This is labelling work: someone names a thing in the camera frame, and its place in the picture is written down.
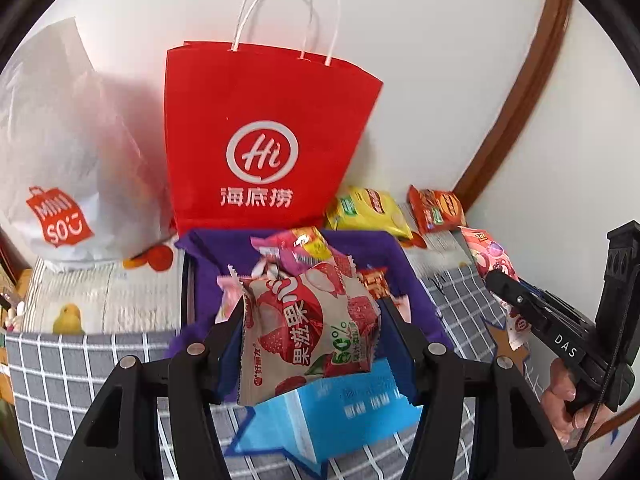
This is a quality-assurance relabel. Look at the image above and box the red paper shopping bag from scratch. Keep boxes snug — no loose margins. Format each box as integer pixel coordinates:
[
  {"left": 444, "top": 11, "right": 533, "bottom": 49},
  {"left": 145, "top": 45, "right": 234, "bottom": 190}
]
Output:
[{"left": 164, "top": 0, "right": 385, "bottom": 235}]

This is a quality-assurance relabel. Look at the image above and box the brown wooden door frame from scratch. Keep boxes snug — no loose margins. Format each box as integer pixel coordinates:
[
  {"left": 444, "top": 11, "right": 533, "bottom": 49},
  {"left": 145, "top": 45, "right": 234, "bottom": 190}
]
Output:
[{"left": 452, "top": 0, "right": 573, "bottom": 211}]

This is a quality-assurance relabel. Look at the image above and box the blue tissue pack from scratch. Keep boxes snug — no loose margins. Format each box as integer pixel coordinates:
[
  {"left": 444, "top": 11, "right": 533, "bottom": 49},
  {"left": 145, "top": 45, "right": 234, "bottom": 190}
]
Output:
[{"left": 234, "top": 357, "right": 426, "bottom": 466}]

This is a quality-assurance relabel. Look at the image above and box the person's right hand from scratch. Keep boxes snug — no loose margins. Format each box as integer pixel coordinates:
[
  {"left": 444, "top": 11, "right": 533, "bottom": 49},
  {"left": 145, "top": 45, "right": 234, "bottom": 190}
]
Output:
[{"left": 540, "top": 360, "right": 626, "bottom": 453}]

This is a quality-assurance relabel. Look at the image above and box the purple cloth bag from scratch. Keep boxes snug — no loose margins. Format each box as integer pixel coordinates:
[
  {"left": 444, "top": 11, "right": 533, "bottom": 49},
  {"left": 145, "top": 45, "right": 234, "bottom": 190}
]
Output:
[{"left": 170, "top": 227, "right": 453, "bottom": 361}]

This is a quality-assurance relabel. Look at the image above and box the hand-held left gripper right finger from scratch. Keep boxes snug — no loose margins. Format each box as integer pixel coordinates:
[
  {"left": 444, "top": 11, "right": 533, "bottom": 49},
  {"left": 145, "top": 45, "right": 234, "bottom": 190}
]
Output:
[{"left": 377, "top": 297, "right": 576, "bottom": 480}]

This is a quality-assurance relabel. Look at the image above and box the orange chip bag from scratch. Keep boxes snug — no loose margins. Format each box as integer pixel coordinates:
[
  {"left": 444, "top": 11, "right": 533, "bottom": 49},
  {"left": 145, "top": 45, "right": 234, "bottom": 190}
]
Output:
[{"left": 407, "top": 185, "right": 468, "bottom": 235}]

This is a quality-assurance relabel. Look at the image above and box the lychee print snack packet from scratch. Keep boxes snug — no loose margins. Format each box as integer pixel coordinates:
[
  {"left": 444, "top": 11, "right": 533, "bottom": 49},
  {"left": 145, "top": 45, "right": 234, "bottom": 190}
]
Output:
[{"left": 237, "top": 255, "right": 383, "bottom": 407}]

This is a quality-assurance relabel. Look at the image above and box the yellow chip bag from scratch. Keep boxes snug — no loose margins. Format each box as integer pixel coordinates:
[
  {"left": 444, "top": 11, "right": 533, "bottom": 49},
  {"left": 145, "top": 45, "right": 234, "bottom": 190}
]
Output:
[{"left": 325, "top": 186, "right": 415, "bottom": 241}]

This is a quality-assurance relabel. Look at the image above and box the long red snack packet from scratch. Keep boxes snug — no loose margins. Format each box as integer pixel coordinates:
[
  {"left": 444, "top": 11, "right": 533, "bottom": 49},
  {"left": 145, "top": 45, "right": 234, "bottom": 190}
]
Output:
[{"left": 457, "top": 225, "right": 531, "bottom": 351}]

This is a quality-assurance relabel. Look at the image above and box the black cable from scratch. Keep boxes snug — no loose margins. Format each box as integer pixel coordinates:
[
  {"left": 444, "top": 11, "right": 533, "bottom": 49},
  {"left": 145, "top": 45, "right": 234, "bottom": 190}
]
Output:
[{"left": 567, "top": 255, "right": 626, "bottom": 468}]

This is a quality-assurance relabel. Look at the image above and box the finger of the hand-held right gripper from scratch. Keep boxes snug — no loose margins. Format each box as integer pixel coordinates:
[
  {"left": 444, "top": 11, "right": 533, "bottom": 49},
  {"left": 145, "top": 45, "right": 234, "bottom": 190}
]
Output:
[
  {"left": 517, "top": 280, "right": 581, "bottom": 320},
  {"left": 485, "top": 269, "right": 551, "bottom": 343}
]

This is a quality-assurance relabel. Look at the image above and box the red gold snack packet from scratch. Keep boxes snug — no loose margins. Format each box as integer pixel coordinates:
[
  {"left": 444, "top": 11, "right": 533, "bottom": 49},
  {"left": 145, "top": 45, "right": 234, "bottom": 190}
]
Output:
[{"left": 360, "top": 267, "right": 391, "bottom": 301}]

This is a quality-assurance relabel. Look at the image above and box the pink white snack packet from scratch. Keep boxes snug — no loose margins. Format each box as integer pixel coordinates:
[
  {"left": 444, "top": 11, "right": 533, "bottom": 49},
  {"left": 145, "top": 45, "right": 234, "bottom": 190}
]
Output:
[{"left": 216, "top": 265, "right": 251, "bottom": 323}]

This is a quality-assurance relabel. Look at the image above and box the wooden headboard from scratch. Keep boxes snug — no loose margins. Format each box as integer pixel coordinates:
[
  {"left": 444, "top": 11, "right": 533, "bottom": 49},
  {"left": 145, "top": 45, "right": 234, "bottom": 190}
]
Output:
[{"left": 0, "top": 267, "right": 33, "bottom": 331}]

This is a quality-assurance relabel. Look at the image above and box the grey checked blanket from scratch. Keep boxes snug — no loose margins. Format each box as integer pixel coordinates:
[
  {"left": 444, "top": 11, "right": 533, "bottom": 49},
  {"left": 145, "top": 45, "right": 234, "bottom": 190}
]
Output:
[{"left": 0, "top": 260, "right": 551, "bottom": 480}]

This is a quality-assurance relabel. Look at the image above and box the white plastic shopping bag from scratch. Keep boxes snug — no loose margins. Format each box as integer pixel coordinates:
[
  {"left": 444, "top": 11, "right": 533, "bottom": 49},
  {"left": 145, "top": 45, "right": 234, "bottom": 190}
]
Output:
[{"left": 0, "top": 17, "right": 176, "bottom": 273}]

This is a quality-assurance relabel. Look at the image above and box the pink yellow snack packet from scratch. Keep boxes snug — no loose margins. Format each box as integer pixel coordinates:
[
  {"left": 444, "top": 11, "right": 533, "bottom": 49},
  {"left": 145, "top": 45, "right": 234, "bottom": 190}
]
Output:
[{"left": 250, "top": 226, "right": 335, "bottom": 273}]

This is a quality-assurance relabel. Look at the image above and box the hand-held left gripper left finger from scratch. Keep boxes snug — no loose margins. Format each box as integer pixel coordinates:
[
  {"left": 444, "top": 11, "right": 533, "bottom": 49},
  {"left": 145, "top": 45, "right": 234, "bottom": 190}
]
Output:
[{"left": 70, "top": 305, "right": 246, "bottom": 480}]

